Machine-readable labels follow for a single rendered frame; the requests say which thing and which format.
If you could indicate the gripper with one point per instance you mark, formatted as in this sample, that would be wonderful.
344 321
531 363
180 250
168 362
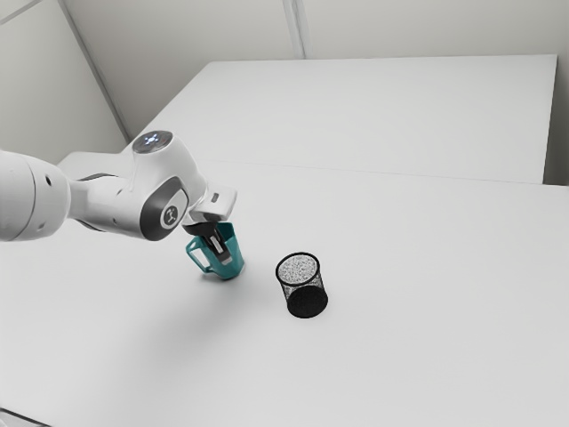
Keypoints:
201 229

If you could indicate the teal faceted mug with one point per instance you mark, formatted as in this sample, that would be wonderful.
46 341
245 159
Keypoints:
227 266

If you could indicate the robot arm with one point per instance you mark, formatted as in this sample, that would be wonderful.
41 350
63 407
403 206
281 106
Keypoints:
102 195

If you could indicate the black mesh pen holder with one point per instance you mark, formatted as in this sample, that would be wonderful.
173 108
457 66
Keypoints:
302 286

